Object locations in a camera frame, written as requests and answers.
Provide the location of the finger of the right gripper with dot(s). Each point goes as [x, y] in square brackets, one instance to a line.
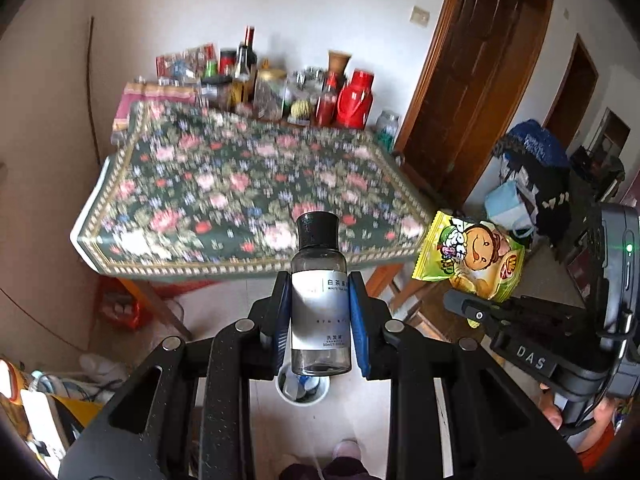
[524, 311]

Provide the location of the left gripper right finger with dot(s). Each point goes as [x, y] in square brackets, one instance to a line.
[368, 316]

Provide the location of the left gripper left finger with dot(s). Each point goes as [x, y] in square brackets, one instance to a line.
[271, 316]

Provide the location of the yellow green snack packet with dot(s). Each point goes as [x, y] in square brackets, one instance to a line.
[476, 257]

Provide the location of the clear bottle black cap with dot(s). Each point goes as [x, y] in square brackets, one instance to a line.
[320, 319]

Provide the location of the person right hand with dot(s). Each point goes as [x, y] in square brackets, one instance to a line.
[602, 417]

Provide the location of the wooden stool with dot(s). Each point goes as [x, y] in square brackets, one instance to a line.
[421, 305]

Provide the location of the light blue bag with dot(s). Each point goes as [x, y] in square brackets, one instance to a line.
[505, 208]

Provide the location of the clothes rack with clothes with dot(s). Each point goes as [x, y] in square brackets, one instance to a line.
[559, 187]

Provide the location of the floral green tablecloth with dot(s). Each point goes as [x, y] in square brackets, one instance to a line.
[197, 193]

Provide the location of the clear glass jar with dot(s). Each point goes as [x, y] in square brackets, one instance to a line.
[387, 124]

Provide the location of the red sauce bottle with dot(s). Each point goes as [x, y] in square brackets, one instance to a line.
[327, 102]

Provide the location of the custard apple fruit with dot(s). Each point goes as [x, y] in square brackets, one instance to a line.
[300, 111]

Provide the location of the red thermos jug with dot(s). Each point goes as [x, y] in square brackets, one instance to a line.
[355, 100]

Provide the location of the yellow label liquor bottle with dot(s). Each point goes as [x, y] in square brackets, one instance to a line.
[241, 77]

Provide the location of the gold lid plastic jar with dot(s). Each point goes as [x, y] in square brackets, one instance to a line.
[269, 94]

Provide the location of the black lid glass jar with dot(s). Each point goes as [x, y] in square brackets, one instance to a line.
[215, 91]

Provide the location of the dark wine bottle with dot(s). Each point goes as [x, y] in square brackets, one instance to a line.
[248, 57]

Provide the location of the green cap bottle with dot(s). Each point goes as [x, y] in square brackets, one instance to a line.
[211, 68]

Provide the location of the brown clay vase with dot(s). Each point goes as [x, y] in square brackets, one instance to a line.
[338, 61]

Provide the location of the brown wooden door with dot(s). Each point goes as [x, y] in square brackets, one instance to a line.
[474, 76]

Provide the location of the thin stick in corner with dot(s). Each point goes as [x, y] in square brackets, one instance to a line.
[88, 92]

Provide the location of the snack bag against wall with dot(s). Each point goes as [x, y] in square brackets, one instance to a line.
[190, 63]

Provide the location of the wall light switch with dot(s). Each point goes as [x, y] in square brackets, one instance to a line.
[419, 16]

